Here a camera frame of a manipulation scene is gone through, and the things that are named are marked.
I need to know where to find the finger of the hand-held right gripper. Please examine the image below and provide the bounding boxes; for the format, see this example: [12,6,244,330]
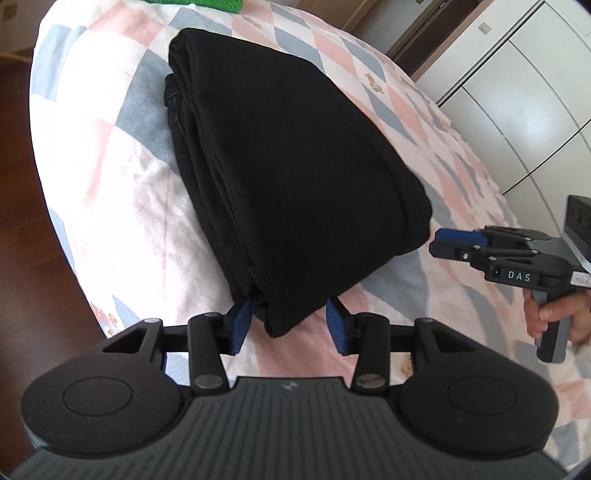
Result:
[429,242,541,278]
[435,226,548,252]

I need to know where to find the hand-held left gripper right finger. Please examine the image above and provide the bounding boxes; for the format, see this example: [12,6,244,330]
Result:
[325,298,478,395]

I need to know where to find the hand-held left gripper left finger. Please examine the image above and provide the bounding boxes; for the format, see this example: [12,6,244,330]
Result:
[102,299,254,395]

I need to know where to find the black pants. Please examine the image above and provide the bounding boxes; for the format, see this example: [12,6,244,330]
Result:
[164,27,434,339]

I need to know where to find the person's right hand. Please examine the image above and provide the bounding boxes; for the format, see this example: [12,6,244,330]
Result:
[524,291,591,346]

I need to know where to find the white wardrobe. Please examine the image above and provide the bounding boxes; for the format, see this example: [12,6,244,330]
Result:
[416,0,591,197]

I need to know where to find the pink blue checkered bed quilt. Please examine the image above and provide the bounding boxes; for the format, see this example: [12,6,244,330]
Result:
[30,0,591,462]

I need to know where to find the wooden door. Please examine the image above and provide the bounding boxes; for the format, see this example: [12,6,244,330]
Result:
[344,0,492,81]

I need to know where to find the green folded cloth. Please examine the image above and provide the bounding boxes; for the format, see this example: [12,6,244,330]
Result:
[147,0,243,14]

